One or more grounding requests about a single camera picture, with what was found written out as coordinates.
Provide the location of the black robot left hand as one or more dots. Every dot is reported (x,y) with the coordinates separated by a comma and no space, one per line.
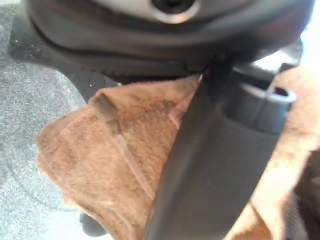
(215,160)

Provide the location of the orange-brown cloth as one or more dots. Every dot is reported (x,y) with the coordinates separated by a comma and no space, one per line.
(100,155)

